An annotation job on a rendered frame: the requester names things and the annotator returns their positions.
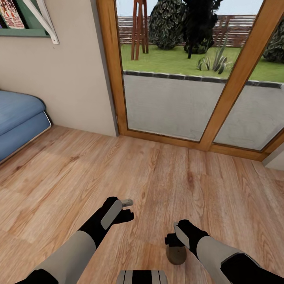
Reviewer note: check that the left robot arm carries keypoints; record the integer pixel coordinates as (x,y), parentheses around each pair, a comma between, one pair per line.
(66,265)

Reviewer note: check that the robot trunk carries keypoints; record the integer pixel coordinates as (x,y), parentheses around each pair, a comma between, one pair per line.
(142,277)

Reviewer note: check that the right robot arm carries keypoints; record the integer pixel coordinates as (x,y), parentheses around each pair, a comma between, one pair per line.
(225,264)

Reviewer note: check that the pillar candle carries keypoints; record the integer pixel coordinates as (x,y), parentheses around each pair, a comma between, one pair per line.
(176,255)

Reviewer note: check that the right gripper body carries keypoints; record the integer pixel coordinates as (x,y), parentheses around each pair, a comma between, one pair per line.
(173,240)

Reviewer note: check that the sofa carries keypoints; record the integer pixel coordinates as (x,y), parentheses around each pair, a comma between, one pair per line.
(22,120)

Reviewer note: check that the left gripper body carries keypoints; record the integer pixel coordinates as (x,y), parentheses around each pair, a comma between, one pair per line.
(125,218)

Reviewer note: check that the shelf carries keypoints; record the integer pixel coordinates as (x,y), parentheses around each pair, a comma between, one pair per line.
(37,19)

